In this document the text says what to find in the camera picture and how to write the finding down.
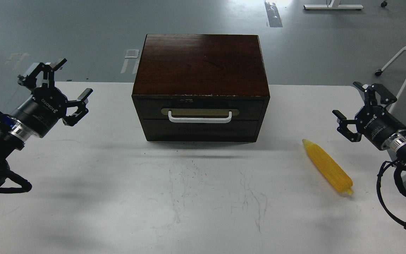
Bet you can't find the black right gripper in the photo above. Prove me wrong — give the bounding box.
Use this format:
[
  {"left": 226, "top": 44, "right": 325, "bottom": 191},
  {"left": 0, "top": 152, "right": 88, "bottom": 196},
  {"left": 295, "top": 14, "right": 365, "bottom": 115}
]
[{"left": 332, "top": 81, "right": 406, "bottom": 151}]

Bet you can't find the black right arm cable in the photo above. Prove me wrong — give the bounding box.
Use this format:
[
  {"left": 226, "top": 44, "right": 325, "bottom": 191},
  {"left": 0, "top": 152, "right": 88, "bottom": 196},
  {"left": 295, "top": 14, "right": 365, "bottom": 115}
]
[{"left": 376, "top": 159, "right": 406, "bottom": 235}]

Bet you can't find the yellow plastic corn cob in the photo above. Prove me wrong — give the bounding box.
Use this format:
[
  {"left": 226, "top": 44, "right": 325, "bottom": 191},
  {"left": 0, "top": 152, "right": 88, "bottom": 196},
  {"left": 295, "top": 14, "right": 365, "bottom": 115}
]
[{"left": 302, "top": 139, "right": 354, "bottom": 195}]

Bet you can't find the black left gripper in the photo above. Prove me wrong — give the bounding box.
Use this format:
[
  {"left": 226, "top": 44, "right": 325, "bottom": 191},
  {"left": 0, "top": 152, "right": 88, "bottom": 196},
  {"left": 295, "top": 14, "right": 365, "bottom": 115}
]
[{"left": 11, "top": 59, "right": 93, "bottom": 138}]

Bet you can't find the dark wooden drawer cabinet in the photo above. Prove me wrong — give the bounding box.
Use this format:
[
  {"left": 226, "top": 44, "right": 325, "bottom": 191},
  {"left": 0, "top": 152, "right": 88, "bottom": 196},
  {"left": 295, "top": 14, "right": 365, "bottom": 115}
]
[{"left": 132, "top": 34, "right": 270, "bottom": 143}]

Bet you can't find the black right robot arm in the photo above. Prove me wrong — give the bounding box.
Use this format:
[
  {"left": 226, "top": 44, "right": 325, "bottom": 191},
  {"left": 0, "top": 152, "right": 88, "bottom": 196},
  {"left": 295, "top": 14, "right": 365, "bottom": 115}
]
[{"left": 332, "top": 82, "right": 406, "bottom": 169}]

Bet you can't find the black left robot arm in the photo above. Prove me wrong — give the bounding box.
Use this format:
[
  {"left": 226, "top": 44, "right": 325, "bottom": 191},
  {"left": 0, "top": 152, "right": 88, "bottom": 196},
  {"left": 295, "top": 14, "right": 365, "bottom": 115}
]
[{"left": 0, "top": 59, "right": 92, "bottom": 194}]

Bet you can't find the wooden drawer white handle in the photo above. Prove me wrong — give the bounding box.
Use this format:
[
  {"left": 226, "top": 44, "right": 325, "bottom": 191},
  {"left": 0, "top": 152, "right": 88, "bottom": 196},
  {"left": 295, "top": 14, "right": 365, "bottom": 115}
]
[{"left": 135, "top": 97, "right": 265, "bottom": 123}]

